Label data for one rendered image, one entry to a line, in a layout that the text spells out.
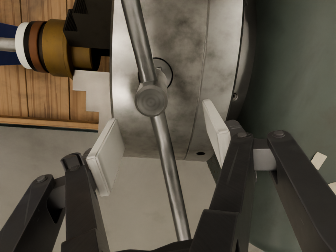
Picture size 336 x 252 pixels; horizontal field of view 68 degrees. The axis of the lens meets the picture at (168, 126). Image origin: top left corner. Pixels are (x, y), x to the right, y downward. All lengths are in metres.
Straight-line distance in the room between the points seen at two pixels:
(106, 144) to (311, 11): 0.21
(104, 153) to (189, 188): 1.55
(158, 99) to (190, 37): 0.10
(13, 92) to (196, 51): 0.53
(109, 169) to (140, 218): 1.66
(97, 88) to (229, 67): 0.21
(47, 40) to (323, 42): 0.33
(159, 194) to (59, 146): 0.71
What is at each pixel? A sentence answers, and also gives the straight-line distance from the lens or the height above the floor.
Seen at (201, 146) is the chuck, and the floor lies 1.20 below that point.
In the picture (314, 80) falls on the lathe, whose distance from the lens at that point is 0.27.
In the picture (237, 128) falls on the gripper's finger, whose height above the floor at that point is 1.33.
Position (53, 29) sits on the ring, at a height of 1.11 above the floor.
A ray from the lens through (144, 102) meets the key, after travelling 0.16.
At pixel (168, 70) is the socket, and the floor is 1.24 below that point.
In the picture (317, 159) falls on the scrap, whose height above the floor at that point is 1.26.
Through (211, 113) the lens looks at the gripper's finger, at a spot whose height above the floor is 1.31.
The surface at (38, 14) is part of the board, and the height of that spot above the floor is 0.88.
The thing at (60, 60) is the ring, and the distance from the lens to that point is 0.39.
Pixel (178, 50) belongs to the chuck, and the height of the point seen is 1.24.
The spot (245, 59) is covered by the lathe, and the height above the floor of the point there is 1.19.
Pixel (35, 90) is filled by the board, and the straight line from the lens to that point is 0.67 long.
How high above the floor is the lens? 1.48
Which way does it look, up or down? 75 degrees down
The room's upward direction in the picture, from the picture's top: 176 degrees clockwise
